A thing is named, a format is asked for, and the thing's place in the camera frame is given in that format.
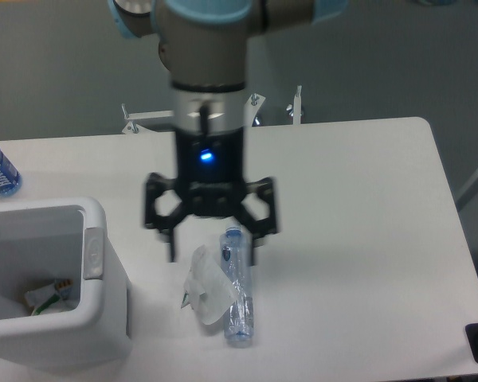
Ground trash scraps inside can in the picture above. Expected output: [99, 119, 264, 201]
[24, 279, 79, 316]

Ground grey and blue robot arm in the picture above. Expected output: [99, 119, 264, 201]
[108, 1, 347, 260]

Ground crumpled white plastic wrapper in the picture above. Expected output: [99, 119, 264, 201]
[181, 245, 238, 325]

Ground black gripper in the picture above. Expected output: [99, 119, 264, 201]
[143, 104, 279, 266]

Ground white metal base frame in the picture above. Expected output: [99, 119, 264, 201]
[121, 84, 304, 134]

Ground clear empty plastic bottle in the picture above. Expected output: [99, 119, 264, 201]
[219, 226, 254, 349]

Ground white plastic trash can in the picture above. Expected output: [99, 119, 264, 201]
[0, 197, 132, 368]

